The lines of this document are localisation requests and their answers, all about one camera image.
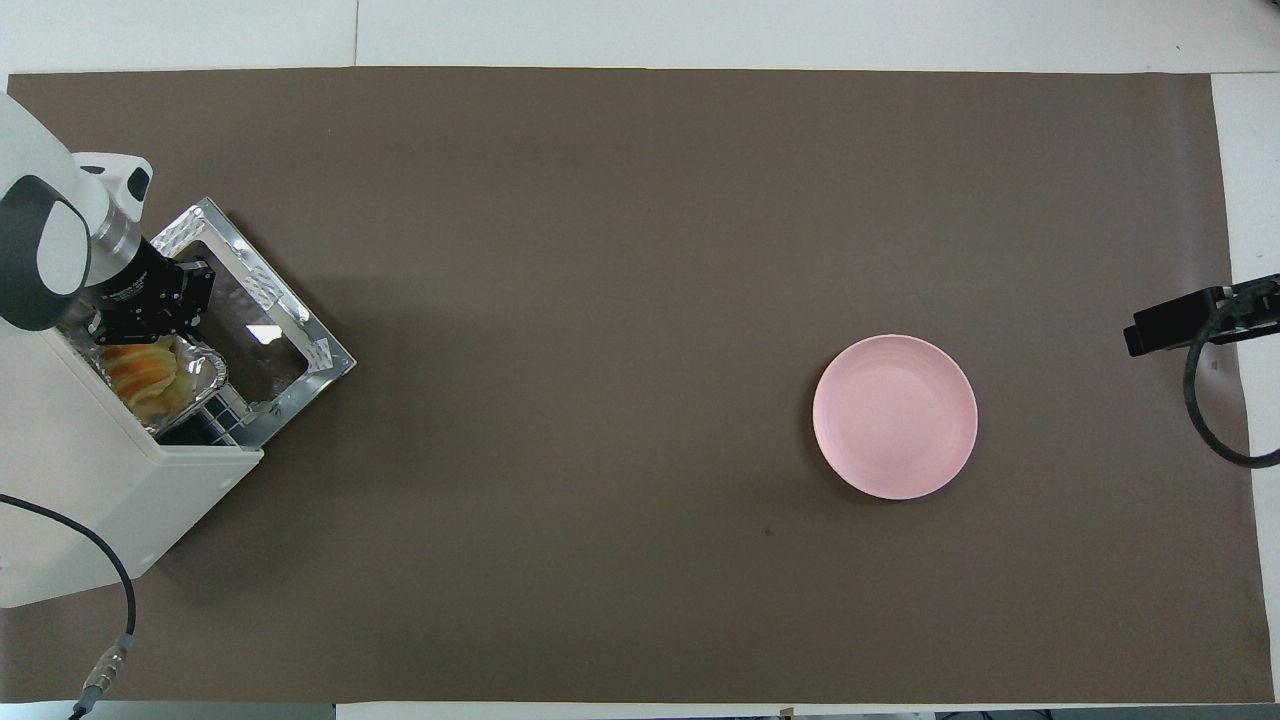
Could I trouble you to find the sliced yellow bread loaf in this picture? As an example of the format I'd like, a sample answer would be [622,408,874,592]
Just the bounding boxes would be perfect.
[100,340,181,416]

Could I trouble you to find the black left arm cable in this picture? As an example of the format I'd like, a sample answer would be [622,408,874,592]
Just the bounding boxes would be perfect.
[0,493,138,720]

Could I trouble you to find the brown table mat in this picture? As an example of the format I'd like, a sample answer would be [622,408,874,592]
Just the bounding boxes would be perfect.
[0,66,1263,704]

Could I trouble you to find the glass oven door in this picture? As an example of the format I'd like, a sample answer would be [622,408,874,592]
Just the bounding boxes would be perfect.
[140,196,358,448]

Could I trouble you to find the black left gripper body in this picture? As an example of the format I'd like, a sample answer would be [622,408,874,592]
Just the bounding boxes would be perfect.
[88,236,179,319]

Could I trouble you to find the aluminium foil baking tray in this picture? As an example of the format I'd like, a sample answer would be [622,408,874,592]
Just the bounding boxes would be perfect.
[75,330,229,436]

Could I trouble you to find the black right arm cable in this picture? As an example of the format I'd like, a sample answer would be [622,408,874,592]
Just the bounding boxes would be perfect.
[1184,300,1280,469]

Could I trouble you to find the cream toaster oven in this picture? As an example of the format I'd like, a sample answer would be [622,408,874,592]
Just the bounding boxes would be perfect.
[0,325,266,609]

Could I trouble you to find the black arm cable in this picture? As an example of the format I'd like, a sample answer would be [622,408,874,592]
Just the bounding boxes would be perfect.
[0,493,138,720]
[1184,300,1280,469]

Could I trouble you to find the oven wire rack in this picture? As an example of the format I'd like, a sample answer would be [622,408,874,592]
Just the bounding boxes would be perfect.
[155,385,251,448]

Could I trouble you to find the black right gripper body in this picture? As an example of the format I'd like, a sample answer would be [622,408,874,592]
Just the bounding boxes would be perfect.
[1214,274,1280,343]

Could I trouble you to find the pink round plate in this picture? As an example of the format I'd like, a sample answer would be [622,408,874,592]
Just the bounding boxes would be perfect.
[812,334,979,501]

